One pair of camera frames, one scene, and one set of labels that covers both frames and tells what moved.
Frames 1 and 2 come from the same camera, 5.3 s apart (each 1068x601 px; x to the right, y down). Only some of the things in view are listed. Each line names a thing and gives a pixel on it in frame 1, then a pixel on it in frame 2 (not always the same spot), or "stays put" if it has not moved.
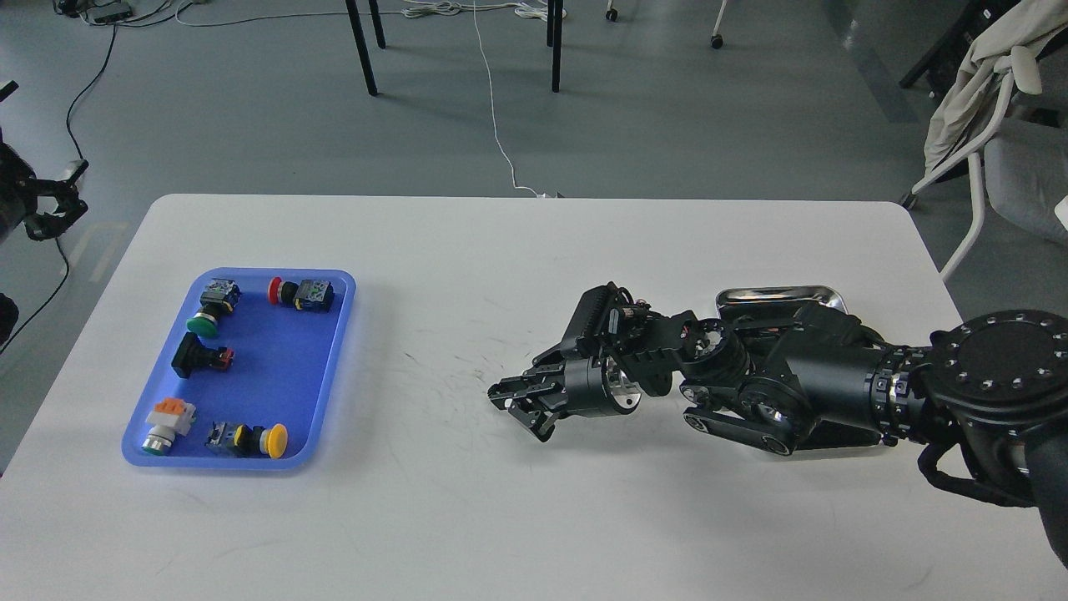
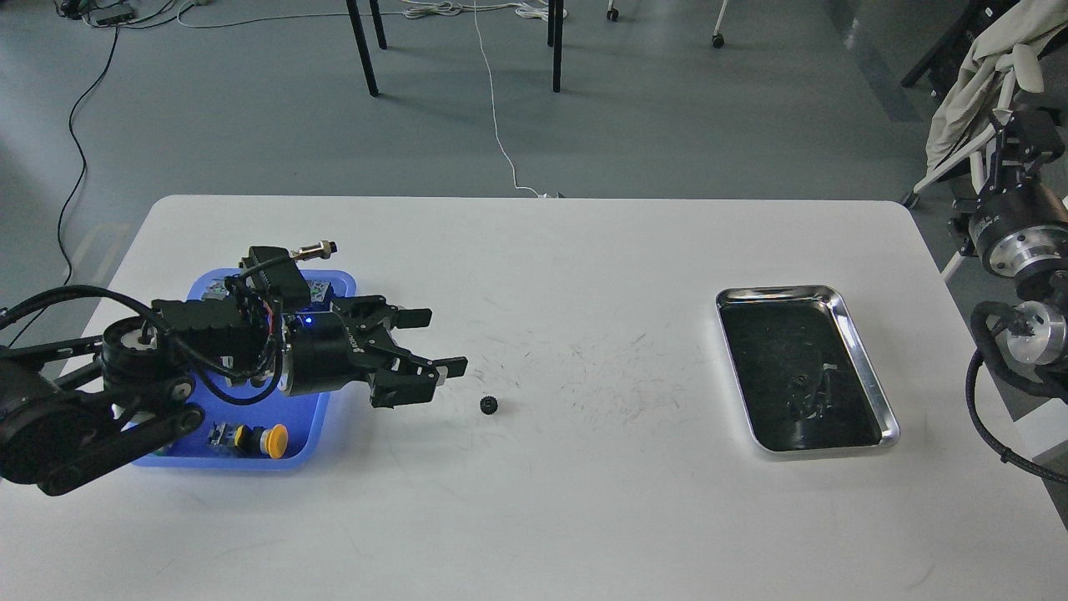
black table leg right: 554,37 stays put
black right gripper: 592,386 -> 1018,227
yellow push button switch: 242,439 stays put
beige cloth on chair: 1013,46 stays put
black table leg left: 363,53 stays put
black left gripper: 19,189 -> 354,340
